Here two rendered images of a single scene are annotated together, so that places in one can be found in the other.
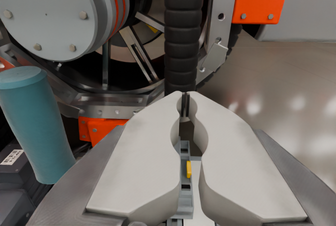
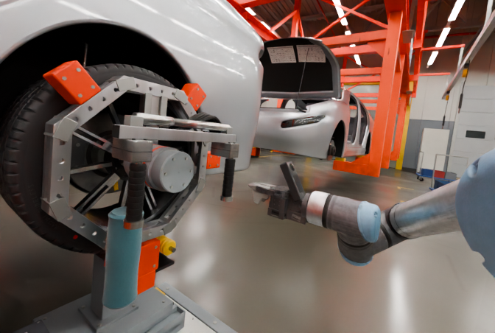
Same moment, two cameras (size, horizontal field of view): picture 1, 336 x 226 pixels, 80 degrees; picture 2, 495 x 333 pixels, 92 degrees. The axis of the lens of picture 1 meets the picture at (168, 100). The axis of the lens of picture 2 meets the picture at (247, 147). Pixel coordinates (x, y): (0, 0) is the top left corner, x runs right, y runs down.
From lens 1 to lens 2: 0.72 m
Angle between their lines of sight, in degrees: 61
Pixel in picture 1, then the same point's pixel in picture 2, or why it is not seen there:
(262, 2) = (214, 160)
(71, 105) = not seen: hidden behind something
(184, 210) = (179, 318)
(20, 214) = not seen: outside the picture
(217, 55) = (202, 183)
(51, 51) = (175, 188)
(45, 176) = (130, 294)
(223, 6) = (203, 162)
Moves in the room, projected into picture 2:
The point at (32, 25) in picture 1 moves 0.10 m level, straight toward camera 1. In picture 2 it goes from (171, 177) to (205, 181)
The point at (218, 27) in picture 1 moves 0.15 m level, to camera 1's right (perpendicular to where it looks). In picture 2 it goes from (202, 171) to (224, 168)
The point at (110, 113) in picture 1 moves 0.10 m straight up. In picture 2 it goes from (146, 236) to (148, 208)
